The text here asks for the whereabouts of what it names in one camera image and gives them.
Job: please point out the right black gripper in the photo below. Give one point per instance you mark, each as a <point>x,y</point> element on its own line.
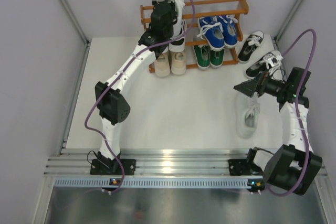
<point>249,87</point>

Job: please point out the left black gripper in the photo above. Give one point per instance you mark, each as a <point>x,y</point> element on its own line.
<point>171,7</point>

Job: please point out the black white-striped sneaker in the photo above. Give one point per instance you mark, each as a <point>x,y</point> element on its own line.
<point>179,44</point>
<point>164,51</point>

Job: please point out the beige sneaker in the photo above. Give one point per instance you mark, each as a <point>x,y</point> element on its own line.
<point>178,63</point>
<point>162,65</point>

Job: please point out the green sneaker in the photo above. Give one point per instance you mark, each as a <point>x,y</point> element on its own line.
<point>216,58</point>
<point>201,53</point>

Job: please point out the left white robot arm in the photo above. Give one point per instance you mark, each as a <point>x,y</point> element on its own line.
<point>110,95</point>

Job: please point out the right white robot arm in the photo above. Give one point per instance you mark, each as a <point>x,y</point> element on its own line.
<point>293,166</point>

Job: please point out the orange wooden shoe shelf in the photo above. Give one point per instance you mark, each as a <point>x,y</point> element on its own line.
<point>206,8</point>

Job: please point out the black canvas sneaker near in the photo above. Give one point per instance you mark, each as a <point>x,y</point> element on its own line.
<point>260,66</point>

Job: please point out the black canvas sneaker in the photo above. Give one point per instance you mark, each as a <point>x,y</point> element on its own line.
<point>251,44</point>
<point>260,66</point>

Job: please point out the black canvas sneaker far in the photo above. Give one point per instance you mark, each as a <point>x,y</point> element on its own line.
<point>251,44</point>

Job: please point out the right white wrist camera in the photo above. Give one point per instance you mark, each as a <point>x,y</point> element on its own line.
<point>273,61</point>

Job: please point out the right aluminium frame post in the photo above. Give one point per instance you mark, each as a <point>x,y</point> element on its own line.
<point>290,16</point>

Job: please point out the aluminium frame post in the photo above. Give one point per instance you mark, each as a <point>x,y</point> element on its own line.
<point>74,21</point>
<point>290,16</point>

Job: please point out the left aluminium frame post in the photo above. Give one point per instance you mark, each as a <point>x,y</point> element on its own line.
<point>74,21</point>

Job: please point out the perforated cable duct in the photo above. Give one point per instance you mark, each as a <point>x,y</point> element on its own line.
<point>132,182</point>

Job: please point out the aluminium rail base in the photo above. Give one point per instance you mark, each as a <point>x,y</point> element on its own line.
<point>162,163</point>

